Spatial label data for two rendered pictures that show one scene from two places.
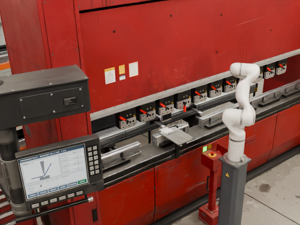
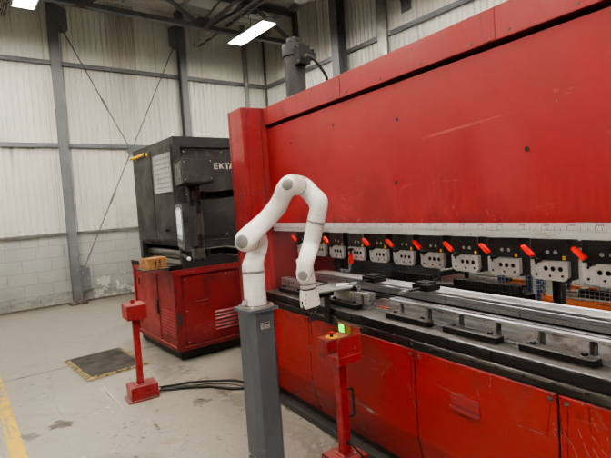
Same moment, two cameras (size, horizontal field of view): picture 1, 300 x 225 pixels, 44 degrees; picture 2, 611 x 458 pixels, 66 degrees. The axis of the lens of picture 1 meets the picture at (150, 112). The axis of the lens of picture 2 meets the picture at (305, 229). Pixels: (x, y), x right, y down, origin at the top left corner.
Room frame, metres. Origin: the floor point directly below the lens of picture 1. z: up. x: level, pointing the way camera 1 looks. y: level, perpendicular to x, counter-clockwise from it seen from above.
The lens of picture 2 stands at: (2.84, -3.16, 1.54)
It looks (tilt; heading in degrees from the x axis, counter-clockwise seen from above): 3 degrees down; 93
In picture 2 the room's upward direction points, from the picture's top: 4 degrees counter-clockwise
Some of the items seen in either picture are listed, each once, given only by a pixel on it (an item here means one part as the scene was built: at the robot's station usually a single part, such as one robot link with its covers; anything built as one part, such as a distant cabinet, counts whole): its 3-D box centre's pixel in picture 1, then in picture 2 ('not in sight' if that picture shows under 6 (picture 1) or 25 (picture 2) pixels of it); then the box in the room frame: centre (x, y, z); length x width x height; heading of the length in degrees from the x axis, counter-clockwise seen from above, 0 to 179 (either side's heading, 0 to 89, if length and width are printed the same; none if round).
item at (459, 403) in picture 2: (251, 139); (464, 405); (3.41, -1.07, 0.58); 0.15 x 0.02 x 0.07; 125
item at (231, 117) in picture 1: (233, 123); (255, 250); (2.44, -0.63, 1.30); 0.19 x 0.12 x 0.24; 72
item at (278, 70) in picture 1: (279, 65); (608, 262); (3.85, -1.43, 1.26); 0.15 x 0.09 x 0.17; 125
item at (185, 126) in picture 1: (171, 134); (352, 297); (2.98, -0.19, 0.92); 0.39 x 0.06 x 0.10; 125
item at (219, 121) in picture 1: (217, 122); (408, 318); (3.25, -0.67, 0.89); 0.30 x 0.05 x 0.03; 125
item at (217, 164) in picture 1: (214, 155); (338, 343); (2.87, -0.59, 0.75); 0.20 x 0.16 x 0.18; 125
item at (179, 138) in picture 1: (177, 135); (327, 288); (2.83, -0.23, 1.00); 0.26 x 0.18 x 0.01; 35
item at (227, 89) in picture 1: (228, 82); (436, 250); (3.39, -0.78, 1.26); 0.15 x 0.09 x 0.17; 125
